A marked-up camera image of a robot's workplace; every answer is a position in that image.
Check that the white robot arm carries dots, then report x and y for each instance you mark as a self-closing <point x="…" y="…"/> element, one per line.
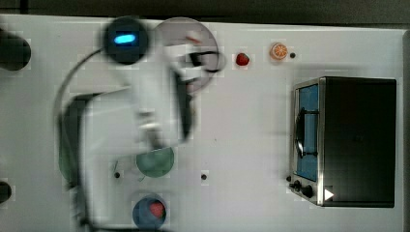
<point x="128" y="137"/>

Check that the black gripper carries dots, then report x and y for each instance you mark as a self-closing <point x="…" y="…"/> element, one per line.
<point x="193" y="63"/>

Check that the orange slice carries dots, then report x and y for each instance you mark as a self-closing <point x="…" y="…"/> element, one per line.
<point x="278" y="51"/>

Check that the dark grey cup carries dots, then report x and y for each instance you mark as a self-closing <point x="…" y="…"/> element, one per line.
<point x="5" y="192"/>

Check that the black pot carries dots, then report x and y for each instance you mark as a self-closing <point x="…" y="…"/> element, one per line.
<point x="15" y="52"/>

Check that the red fruit in cup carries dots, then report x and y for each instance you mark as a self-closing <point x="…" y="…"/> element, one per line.
<point x="157" y="209"/>

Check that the red strawberry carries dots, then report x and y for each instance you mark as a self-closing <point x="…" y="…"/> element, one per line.
<point x="242" y="59"/>

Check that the round grey plate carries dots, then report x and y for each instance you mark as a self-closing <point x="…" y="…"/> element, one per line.
<point x="181" y="30"/>

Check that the green mug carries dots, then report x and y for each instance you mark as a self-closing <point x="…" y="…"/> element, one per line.
<point x="156" y="163"/>

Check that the silver black toaster oven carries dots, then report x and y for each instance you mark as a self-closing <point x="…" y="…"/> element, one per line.
<point x="344" y="142"/>

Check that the green oval strainer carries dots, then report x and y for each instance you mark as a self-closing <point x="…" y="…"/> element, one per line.
<point x="69" y="122"/>

